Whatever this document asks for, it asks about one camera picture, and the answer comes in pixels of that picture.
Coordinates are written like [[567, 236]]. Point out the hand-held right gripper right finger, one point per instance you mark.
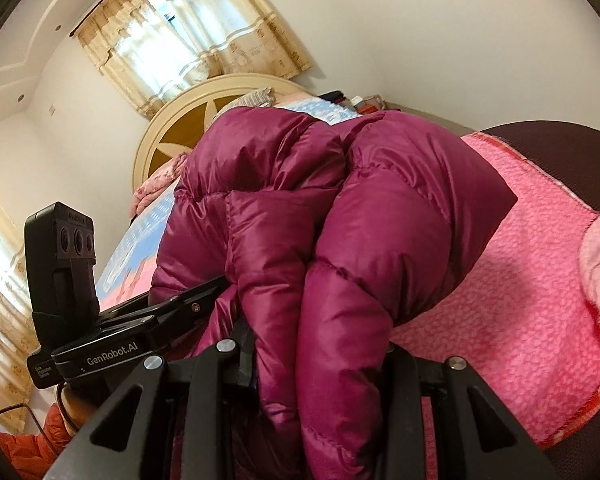
[[430, 380]]

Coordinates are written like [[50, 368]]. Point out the cluttered bedside table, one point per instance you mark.
[[355, 102]]

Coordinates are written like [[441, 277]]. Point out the striped pillow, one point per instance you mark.
[[257, 97]]

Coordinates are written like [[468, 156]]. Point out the pink folded quilt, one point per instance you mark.
[[155, 185]]

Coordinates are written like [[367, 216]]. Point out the magenta puffer jacket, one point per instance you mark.
[[360, 220]]

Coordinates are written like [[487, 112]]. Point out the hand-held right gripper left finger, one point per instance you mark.
[[215, 370]]

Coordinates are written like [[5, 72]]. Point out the beige patterned window curtain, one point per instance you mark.
[[190, 35], [2, 310]]

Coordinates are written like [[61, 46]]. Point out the person's orange clothing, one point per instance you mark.
[[25, 450]]

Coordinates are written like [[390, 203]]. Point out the pink and blue printed blanket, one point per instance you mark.
[[505, 285]]

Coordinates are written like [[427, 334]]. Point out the cream round wooden headboard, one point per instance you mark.
[[180, 125]]

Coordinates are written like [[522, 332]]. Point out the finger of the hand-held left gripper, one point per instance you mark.
[[200, 290], [150, 312]]

